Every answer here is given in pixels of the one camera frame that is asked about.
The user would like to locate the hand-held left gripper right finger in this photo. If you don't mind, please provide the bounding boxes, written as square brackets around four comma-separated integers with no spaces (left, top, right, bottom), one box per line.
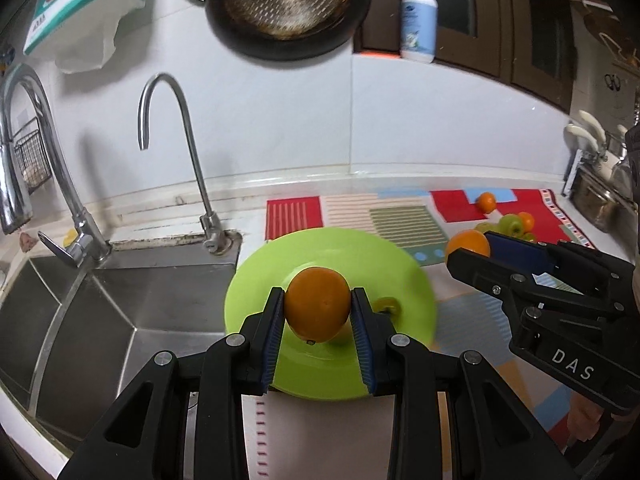
[350,287,581,480]

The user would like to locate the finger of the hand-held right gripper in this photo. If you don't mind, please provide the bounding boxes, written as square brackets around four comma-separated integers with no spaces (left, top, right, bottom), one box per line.
[446,249,626,346]
[485,231,640,306]

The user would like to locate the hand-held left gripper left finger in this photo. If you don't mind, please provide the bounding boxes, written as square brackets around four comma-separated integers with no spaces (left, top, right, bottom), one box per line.
[57,287,286,480]

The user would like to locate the green apple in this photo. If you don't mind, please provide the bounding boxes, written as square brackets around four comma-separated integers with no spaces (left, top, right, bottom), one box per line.
[496,213,525,238]

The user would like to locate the large orange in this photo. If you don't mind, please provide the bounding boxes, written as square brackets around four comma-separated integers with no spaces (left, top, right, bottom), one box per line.
[284,267,352,343]

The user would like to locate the lime green plate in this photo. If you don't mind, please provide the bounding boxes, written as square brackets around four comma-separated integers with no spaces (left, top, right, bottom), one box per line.
[224,227,440,401]

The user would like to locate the person's right hand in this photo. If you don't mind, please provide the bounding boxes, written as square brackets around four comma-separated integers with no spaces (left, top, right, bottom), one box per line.
[567,401,603,456]

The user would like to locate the small green tomato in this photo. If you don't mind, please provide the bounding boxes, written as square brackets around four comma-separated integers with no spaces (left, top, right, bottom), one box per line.
[374,296,402,321]

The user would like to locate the metal knife rack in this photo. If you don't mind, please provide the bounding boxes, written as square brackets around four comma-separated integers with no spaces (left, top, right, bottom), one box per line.
[562,152,626,233]

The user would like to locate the colourful patterned mat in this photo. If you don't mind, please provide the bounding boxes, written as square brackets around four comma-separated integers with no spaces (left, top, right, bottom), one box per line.
[242,187,598,480]

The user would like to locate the stainless steel sink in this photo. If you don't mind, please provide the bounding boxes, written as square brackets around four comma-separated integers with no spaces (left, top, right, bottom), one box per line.
[0,240,241,453]

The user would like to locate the slim gooseneck faucet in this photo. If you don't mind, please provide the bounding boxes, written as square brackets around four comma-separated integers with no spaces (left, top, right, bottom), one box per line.
[138,73,236,256]

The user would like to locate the wooden board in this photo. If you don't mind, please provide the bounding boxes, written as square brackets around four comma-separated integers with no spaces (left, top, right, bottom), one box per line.
[582,2,640,68]

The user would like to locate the white pump soap bottle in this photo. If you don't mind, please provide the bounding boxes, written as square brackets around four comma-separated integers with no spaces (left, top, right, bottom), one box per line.
[399,0,439,64]

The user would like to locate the large chrome faucet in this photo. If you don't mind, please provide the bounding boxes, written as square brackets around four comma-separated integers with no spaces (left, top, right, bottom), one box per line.
[0,64,112,267]

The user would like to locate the black frying pan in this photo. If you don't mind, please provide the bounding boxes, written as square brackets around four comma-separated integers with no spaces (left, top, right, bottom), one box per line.
[205,0,371,58]

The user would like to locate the tissue pack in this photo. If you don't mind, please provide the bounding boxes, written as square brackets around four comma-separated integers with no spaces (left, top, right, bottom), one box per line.
[22,0,163,73]

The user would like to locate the white-handled knife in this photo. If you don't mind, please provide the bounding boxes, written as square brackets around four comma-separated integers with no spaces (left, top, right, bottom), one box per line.
[577,110,608,146]
[565,125,608,157]

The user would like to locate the dark brown window frame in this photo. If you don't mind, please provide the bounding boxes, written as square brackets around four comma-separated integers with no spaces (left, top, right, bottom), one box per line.
[352,0,576,113]

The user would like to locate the black wire basket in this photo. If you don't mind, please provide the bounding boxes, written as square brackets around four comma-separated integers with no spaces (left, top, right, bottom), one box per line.
[12,117,53,196]

